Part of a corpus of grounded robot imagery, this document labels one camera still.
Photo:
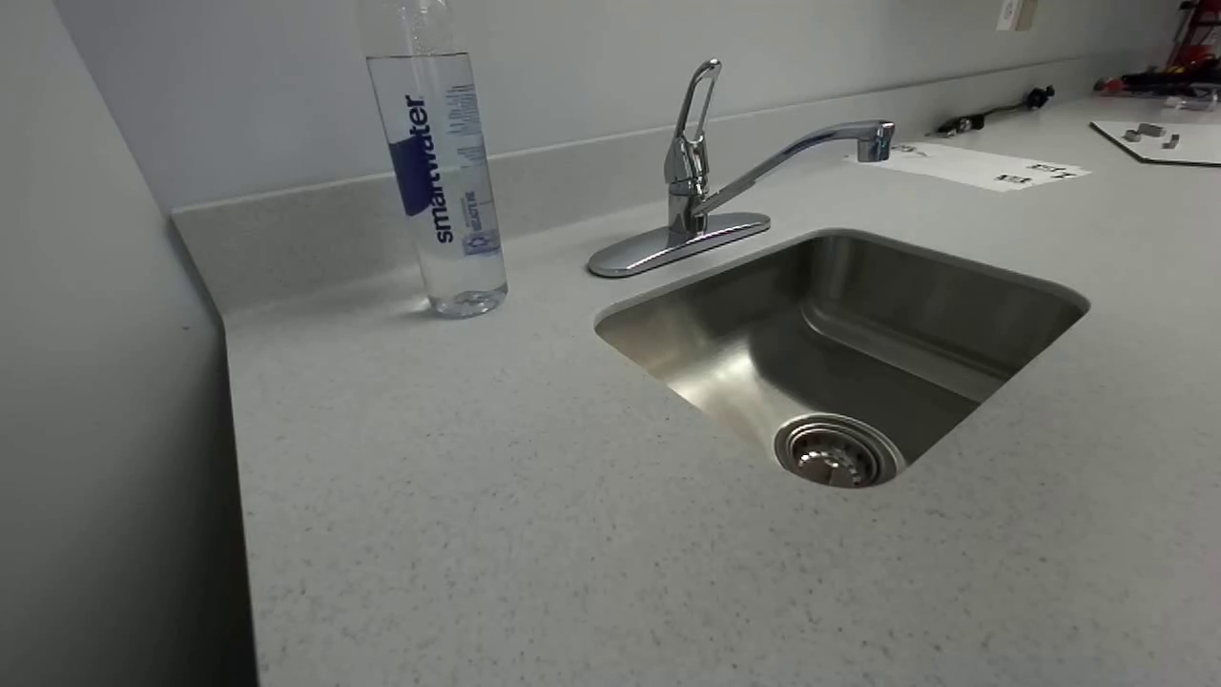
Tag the chrome sink faucet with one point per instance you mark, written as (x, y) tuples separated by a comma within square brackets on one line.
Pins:
[(697, 212)]

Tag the stainless steel sink basin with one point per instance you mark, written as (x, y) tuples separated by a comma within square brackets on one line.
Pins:
[(895, 333)]

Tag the round metal drain strainer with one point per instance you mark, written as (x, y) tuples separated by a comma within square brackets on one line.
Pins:
[(838, 451)]

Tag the clear smartwater plastic bottle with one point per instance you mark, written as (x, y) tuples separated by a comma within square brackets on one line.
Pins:
[(434, 145)]

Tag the white paper sheet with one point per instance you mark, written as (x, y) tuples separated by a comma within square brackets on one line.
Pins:
[(976, 170)]

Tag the black tool on counter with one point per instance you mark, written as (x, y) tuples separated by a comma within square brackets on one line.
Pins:
[(976, 119)]

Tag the dark edged board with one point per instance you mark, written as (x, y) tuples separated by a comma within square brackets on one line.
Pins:
[(1190, 143)]

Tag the red black device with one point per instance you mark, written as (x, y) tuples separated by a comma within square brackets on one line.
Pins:
[(1190, 62)]

